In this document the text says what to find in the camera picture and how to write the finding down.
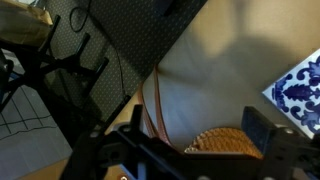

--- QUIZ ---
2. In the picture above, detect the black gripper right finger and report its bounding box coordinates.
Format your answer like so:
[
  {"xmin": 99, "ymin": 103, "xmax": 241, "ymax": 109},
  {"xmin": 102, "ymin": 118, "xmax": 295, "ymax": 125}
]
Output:
[{"xmin": 241, "ymin": 106, "xmax": 320, "ymax": 180}]

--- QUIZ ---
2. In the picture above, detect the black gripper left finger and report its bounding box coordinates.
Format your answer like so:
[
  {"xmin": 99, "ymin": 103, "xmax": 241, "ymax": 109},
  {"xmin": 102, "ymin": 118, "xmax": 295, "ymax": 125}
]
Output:
[{"xmin": 71, "ymin": 103, "xmax": 158, "ymax": 180}]

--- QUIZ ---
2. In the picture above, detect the brown woven bucket bag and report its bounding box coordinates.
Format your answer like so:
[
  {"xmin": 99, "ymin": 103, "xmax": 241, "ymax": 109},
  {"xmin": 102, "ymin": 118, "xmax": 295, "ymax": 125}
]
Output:
[{"xmin": 137, "ymin": 64, "xmax": 264, "ymax": 159}]

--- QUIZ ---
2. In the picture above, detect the blue white patterned tile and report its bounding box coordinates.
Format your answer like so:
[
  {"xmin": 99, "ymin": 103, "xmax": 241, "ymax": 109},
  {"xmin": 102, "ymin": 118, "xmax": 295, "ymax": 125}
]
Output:
[{"xmin": 262, "ymin": 49, "xmax": 320, "ymax": 138}]

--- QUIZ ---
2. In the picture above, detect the black keyboard stand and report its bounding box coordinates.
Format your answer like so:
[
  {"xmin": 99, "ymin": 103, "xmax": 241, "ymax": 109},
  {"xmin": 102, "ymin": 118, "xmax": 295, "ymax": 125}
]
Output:
[{"xmin": 0, "ymin": 13, "xmax": 111, "ymax": 148}]

